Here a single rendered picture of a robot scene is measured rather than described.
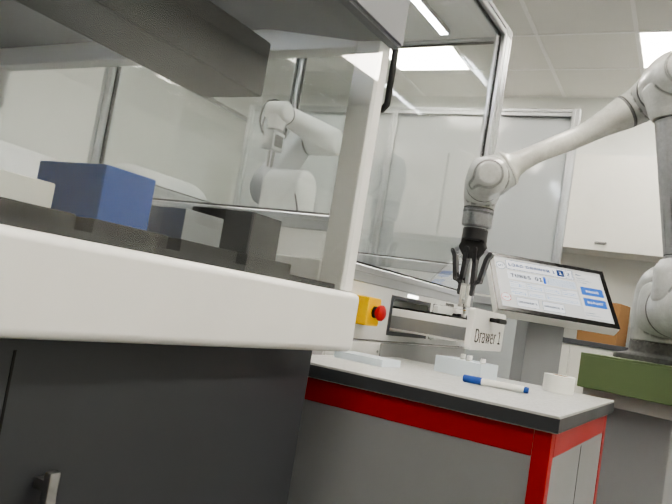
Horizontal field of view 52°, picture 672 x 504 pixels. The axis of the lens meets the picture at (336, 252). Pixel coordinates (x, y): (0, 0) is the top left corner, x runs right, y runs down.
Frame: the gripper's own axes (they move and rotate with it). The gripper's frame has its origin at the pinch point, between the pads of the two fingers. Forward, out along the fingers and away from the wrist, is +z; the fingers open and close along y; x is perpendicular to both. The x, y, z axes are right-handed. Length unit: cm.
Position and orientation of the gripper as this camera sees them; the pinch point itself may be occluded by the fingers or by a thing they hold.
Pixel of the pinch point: (465, 295)
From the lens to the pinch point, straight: 208.5
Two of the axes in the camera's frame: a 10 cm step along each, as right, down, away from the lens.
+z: -1.7, 9.8, -0.7
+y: -8.6, -1.1, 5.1
